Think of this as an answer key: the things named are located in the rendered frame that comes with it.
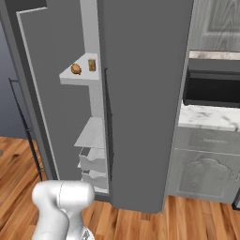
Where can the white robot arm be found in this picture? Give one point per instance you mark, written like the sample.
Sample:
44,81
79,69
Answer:
62,206

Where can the black microwave oven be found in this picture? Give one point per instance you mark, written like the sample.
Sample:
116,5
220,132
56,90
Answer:
212,89

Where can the grey fridge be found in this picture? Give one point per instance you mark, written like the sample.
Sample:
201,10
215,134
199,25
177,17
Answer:
140,103

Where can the grey wall cupboard door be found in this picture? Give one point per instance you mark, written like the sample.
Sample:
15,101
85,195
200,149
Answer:
215,25

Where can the grey open fridge door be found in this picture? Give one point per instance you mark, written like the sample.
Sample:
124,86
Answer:
47,93

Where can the grey drawer front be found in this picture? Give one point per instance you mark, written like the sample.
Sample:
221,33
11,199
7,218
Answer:
207,140

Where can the yellow green food box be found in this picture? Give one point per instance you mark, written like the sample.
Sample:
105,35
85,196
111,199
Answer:
92,65

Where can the white fridge drawer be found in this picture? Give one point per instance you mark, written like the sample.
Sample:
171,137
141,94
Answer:
93,179
92,159

